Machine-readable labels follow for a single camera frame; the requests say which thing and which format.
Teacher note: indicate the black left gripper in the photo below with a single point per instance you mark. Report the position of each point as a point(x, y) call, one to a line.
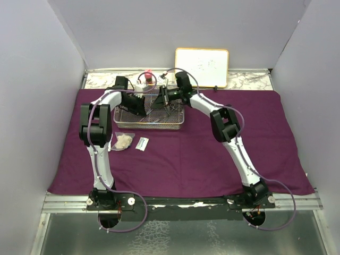
point(139, 109)

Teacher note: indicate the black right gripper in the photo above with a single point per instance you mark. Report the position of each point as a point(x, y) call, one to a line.
point(159, 102)

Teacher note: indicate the metal mesh tray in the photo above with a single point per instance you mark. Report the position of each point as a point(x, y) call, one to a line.
point(170, 117)

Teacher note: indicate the white gauze bag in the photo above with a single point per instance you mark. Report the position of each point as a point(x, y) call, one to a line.
point(123, 141)

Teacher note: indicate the white blue label packet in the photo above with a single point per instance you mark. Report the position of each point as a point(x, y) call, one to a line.
point(142, 144)

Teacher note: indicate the purple cloth wrap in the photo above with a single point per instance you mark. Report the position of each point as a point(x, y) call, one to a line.
point(189, 162)

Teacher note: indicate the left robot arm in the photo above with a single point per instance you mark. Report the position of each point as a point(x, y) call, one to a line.
point(96, 133)

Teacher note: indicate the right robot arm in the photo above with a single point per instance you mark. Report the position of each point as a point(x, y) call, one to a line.
point(225, 128)

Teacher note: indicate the steel clamp right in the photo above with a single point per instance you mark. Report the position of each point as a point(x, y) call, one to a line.
point(172, 108)

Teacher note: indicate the pink lid spice bottle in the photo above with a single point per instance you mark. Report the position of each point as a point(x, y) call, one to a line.
point(148, 76)

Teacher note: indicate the yellow framed whiteboard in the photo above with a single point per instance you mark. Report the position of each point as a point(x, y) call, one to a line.
point(209, 67)

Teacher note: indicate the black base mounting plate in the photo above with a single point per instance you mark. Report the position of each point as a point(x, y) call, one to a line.
point(129, 208)

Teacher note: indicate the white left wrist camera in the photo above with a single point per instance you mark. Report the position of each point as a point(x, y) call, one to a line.
point(141, 88)

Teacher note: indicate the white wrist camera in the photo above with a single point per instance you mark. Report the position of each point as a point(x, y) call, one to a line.
point(141, 88)
point(162, 80)

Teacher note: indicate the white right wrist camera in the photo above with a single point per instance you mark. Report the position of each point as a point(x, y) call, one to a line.
point(162, 80)

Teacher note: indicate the aluminium frame rail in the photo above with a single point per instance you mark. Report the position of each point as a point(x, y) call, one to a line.
point(284, 202)

